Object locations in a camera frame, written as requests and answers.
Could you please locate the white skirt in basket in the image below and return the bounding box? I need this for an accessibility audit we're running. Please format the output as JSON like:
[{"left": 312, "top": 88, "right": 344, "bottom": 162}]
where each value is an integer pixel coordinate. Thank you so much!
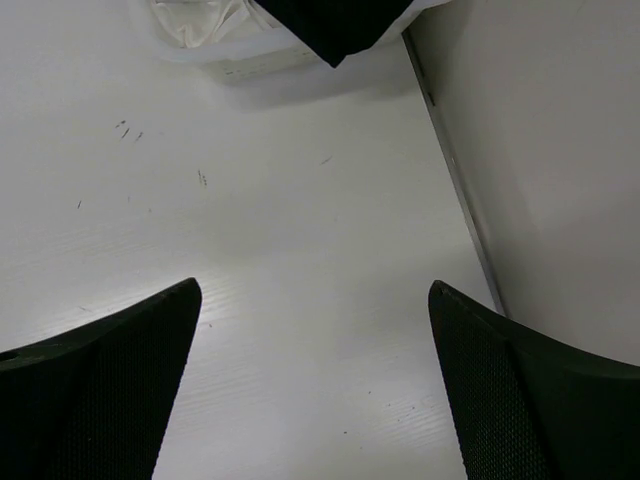
[{"left": 150, "top": 0, "right": 282, "bottom": 49}]

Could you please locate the aluminium table edge rail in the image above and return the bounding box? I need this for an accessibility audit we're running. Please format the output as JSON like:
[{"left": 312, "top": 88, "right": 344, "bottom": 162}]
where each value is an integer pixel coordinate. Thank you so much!
[{"left": 402, "top": 29, "right": 508, "bottom": 314}]

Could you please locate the black pleated skirt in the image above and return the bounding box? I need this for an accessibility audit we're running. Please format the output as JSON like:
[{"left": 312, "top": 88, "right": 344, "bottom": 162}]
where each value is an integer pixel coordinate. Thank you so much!
[{"left": 257, "top": 0, "right": 411, "bottom": 67}]

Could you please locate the white plastic basket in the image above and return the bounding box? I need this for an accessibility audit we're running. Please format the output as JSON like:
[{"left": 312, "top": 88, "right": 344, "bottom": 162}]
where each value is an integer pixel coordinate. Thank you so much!
[{"left": 152, "top": 28, "right": 320, "bottom": 83}]

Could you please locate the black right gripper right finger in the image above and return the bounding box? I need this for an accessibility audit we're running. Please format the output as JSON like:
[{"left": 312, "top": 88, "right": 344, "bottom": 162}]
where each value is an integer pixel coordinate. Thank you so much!
[{"left": 428, "top": 281, "right": 639, "bottom": 479}]

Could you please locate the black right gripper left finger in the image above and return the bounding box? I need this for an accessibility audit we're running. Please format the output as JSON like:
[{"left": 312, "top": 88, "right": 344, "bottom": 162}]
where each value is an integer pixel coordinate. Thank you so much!
[{"left": 1, "top": 278, "right": 202, "bottom": 479}]

